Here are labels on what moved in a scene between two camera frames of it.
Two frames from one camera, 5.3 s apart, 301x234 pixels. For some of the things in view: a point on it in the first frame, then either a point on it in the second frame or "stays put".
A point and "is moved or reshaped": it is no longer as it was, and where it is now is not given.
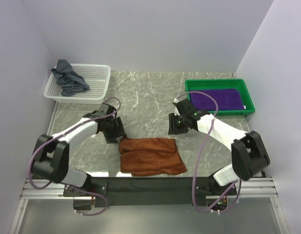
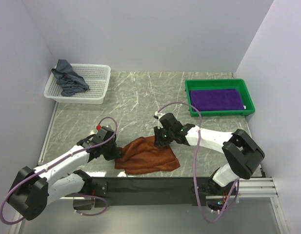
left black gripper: (119, 131) -> (115, 153)
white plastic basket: (97, 77) stays put
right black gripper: (172, 127) -> (159, 142)
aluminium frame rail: (249, 188) stays put
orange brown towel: (150, 157) is moved or reshaped
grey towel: (70, 82) stays put
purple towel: (226, 99) stays put
